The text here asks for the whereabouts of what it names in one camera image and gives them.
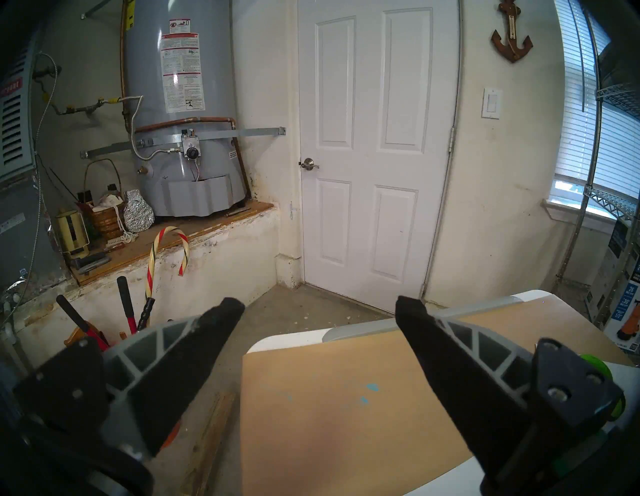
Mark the black grey left gripper left finger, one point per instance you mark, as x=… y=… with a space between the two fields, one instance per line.
x=150 y=380

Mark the black grey left gripper right finger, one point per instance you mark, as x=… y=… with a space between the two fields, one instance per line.
x=475 y=390

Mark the grey can of green paint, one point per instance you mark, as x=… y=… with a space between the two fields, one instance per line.
x=594 y=361

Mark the wooden stick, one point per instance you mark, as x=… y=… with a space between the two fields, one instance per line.
x=210 y=440

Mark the striped candy cane decoration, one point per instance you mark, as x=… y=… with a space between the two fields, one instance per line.
x=150 y=265

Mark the dark flat tool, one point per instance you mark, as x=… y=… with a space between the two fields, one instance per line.
x=90 y=262

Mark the white folding table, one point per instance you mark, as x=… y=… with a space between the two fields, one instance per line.
x=290 y=342

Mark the brown cardboard sheet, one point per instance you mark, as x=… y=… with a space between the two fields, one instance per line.
x=325 y=425

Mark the wooden ledge board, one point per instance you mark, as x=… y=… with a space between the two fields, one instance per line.
x=200 y=225

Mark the yellow lantern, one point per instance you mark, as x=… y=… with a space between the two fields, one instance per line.
x=72 y=235

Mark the foil wrapped object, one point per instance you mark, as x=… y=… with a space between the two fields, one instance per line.
x=138 y=215

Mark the utility pump box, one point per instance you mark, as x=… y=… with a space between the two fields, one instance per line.
x=625 y=300

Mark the white panel door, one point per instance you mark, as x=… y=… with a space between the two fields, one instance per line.
x=370 y=200

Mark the copper pipe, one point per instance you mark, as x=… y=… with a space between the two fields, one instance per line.
x=200 y=120

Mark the silver door knob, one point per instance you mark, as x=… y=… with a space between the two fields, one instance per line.
x=310 y=164

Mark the gas pipe with yellow valve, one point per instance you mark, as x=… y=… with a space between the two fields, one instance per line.
x=95 y=106

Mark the white window blinds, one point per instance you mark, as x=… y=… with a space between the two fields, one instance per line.
x=575 y=125

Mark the grey bryant furnace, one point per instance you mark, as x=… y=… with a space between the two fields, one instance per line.
x=15 y=125

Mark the grey water heater tank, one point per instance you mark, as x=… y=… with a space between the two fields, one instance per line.
x=220 y=75

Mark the folded green cushion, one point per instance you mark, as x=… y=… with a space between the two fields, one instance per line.
x=620 y=70

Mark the white light switch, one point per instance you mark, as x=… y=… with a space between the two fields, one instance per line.
x=491 y=103

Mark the brown anchor wall decoration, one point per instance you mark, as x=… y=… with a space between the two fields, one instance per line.
x=511 y=52

